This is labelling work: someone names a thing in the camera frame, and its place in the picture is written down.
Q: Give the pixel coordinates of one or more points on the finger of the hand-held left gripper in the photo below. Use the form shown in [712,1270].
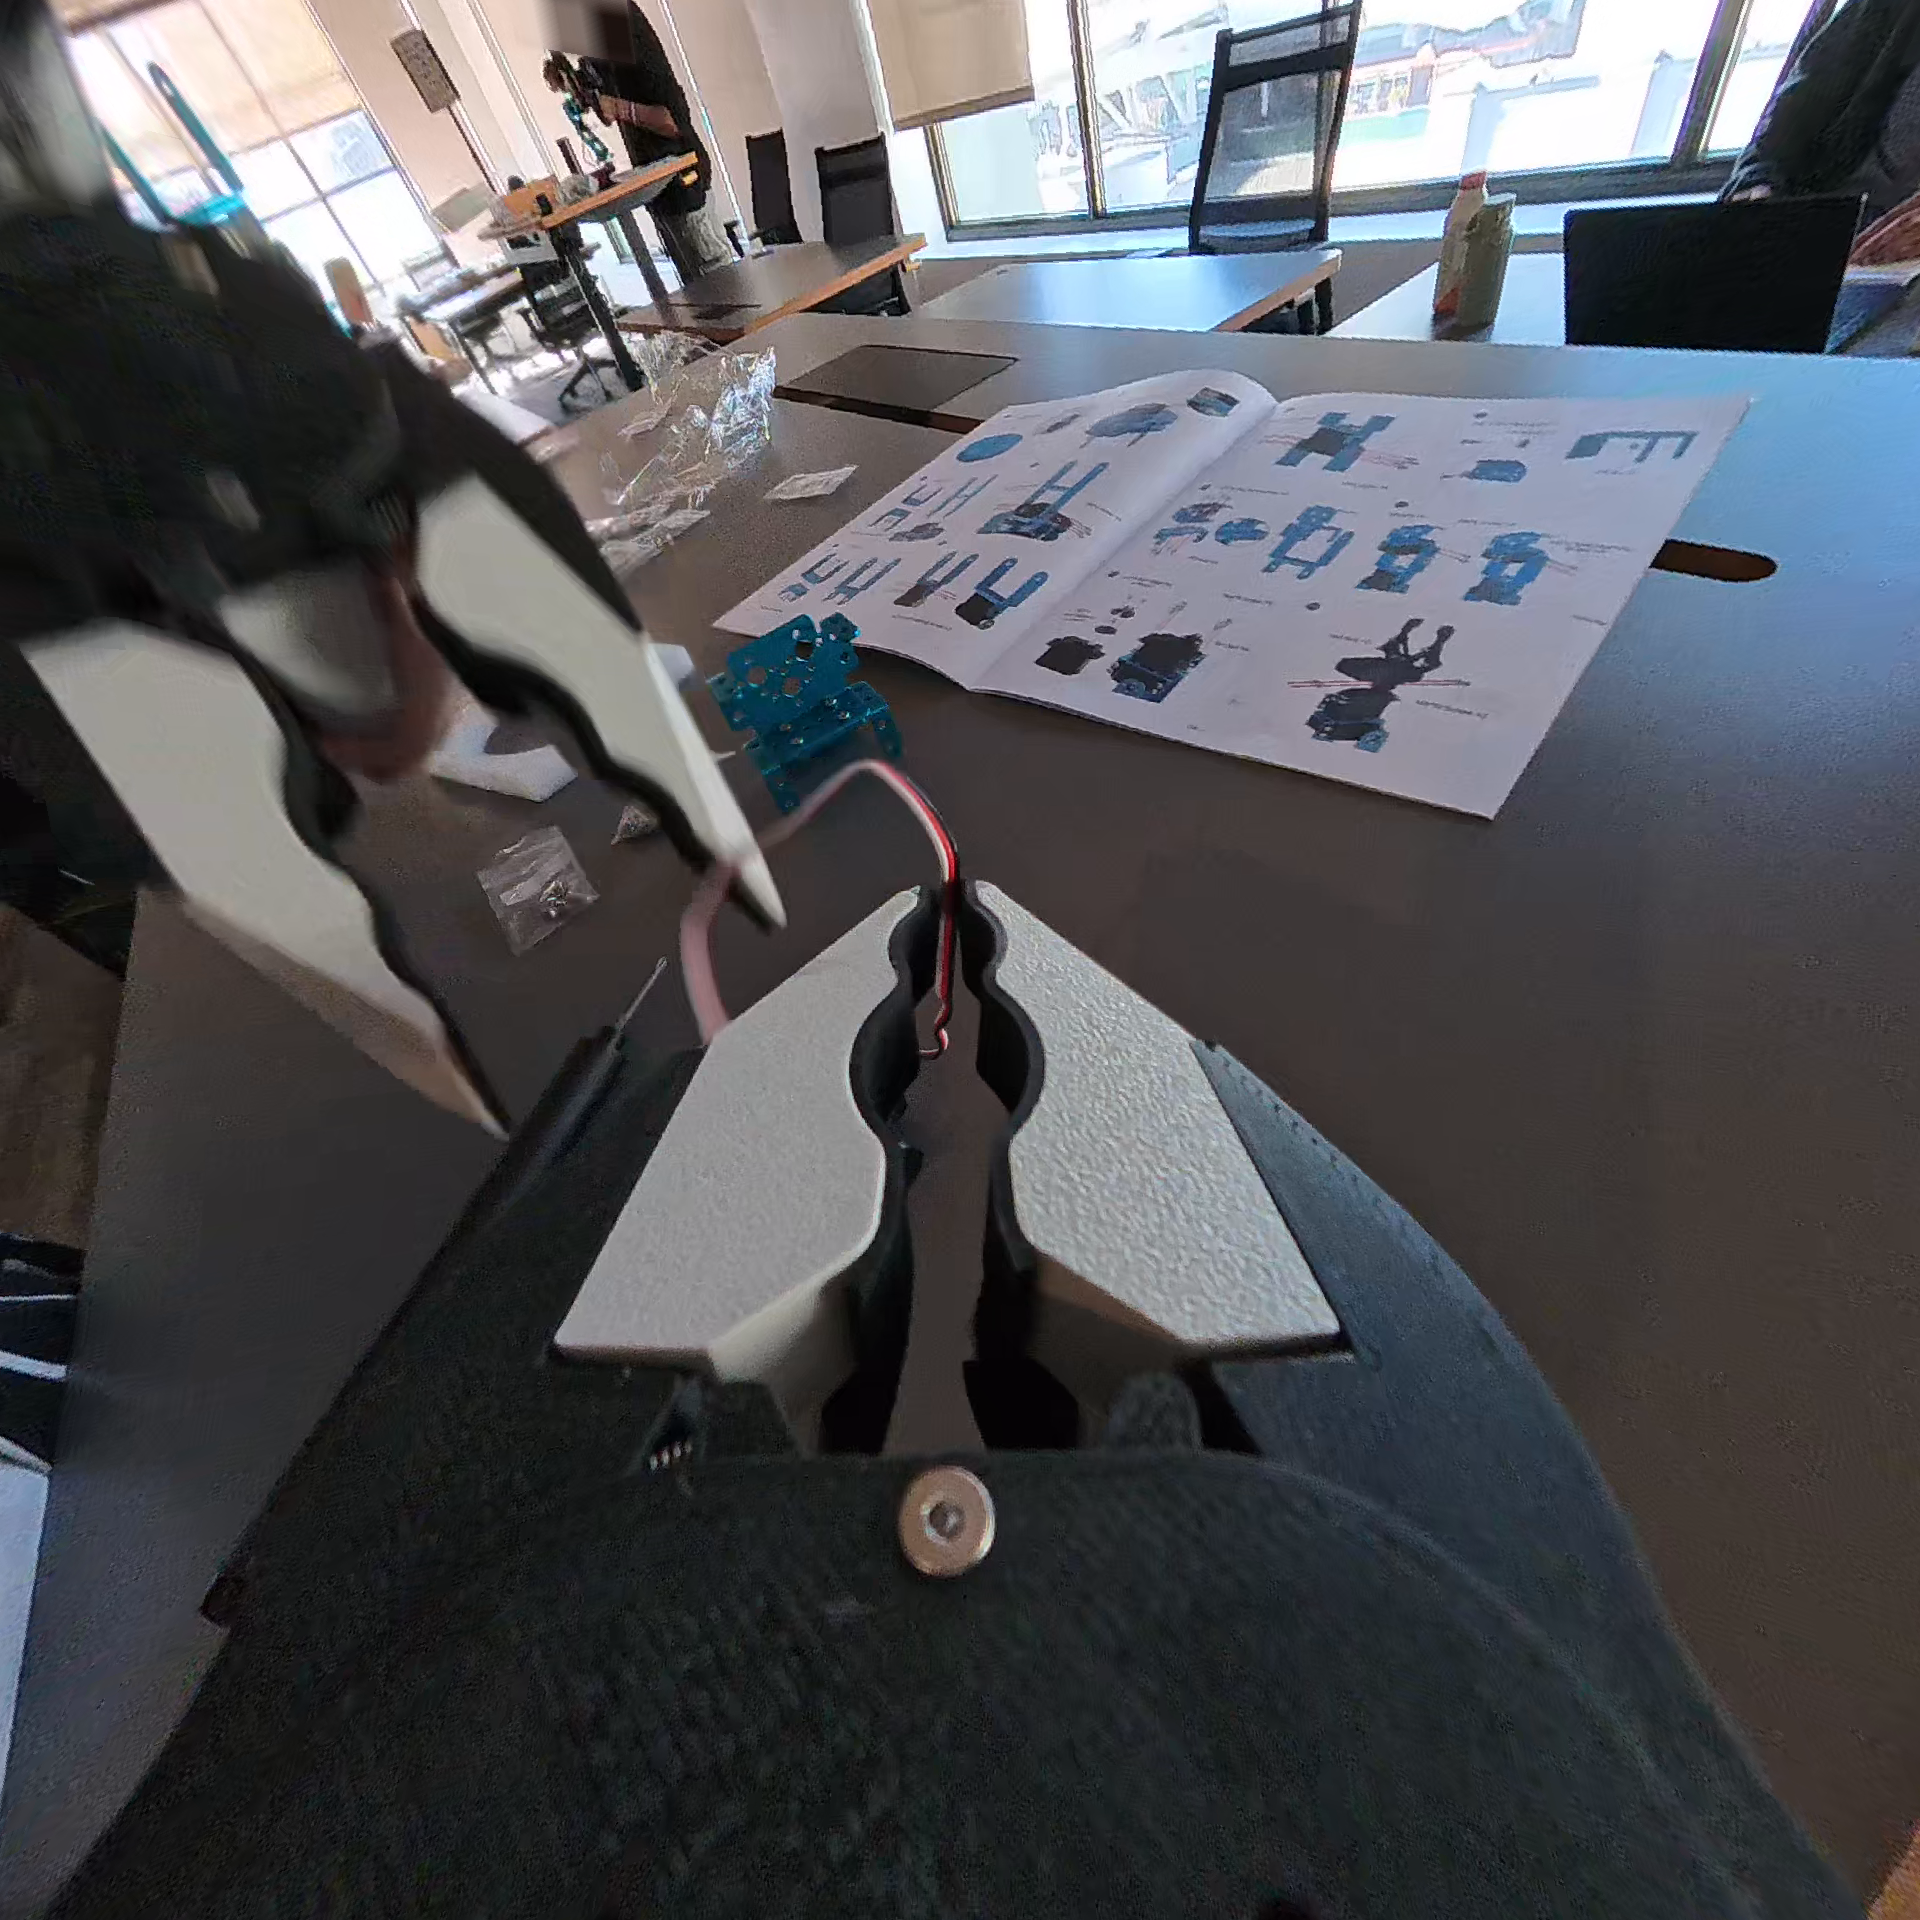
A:
[601,675]
[195,780]

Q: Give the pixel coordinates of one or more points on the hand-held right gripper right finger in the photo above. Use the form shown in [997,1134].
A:
[1155,1201]

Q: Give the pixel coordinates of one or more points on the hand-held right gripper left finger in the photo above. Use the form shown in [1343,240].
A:
[735,1201]

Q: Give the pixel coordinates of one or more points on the blue metal bracket assembly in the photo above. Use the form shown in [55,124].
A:
[788,691]

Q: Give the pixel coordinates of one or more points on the tall standing desk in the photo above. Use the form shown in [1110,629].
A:
[601,195]

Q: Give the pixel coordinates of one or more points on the person's left hand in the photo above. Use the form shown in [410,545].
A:
[390,704]

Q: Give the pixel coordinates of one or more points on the clear bag of screws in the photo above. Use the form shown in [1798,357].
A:
[540,885]
[633,822]

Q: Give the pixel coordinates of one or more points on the black screwdriver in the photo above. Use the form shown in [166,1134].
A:
[579,1081]

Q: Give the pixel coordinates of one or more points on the crumpled clear plastic wrap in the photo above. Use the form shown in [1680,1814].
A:
[705,420]

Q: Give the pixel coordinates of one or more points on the black office chair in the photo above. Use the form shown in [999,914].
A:
[570,315]
[859,188]
[772,188]

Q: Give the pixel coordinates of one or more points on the person's striped black shirt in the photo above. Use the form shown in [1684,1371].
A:
[39,1335]

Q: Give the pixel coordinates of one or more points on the beige window blind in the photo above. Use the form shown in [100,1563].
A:
[953,61]

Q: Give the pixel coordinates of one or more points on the open instruction booklet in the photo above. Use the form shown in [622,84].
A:
[1501,495]

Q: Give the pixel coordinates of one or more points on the black mesh-back chair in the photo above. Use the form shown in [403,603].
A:
[1274,121]

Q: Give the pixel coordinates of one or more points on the white bottle with red cap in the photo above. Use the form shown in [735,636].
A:
[1462,240]

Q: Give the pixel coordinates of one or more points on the grey bottle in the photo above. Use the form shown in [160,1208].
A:
[1497,262]

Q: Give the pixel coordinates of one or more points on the black laptop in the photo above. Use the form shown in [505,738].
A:
[1710,278]

